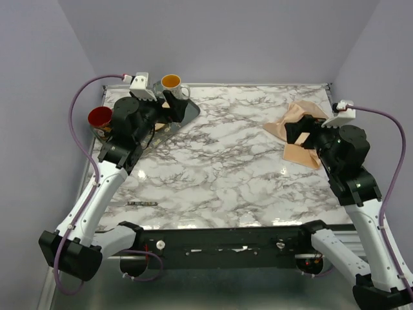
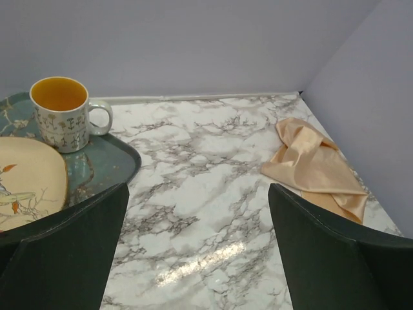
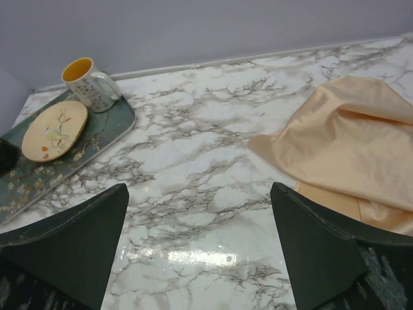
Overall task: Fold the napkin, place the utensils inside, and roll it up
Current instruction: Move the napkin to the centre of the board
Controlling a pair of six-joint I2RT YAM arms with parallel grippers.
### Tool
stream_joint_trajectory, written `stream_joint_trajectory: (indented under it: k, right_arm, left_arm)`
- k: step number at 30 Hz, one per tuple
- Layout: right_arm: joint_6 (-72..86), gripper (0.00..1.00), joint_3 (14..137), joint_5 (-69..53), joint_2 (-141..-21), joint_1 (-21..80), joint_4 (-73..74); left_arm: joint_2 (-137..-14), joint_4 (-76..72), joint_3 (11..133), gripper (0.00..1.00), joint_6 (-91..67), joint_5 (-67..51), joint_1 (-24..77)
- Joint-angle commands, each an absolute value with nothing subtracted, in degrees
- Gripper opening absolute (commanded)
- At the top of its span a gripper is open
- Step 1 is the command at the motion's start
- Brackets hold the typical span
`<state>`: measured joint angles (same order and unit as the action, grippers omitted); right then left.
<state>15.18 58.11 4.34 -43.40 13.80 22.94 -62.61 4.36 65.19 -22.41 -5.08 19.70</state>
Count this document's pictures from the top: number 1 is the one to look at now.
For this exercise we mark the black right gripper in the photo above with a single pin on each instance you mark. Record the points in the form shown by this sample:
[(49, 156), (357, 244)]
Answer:
[(308, 123)]

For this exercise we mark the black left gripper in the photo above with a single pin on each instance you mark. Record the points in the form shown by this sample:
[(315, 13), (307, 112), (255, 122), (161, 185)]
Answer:
[(172, 114)]

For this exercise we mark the peach cloth napkin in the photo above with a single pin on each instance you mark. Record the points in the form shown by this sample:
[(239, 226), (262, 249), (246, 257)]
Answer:
[(294, 153)]

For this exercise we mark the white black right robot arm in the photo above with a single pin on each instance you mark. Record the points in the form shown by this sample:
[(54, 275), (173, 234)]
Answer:
[(383, 280)]

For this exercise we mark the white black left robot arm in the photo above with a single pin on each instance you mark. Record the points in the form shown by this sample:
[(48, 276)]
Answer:
[(73, 247)]

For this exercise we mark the white mug yellow inside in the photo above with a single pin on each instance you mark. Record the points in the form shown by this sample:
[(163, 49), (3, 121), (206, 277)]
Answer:
[(173, 83)]

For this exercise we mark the black mug red inside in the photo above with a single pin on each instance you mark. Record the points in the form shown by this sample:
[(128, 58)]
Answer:
[(99, 120)]

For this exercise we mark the green floral tray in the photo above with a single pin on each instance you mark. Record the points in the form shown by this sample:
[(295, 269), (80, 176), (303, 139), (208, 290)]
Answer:
[(114, 92)]

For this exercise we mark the cream bird plate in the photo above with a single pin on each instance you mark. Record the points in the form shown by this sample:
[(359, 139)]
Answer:
[(159, 126)]

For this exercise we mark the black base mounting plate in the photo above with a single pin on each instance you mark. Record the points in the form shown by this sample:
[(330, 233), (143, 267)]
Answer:
[(231, 248)]

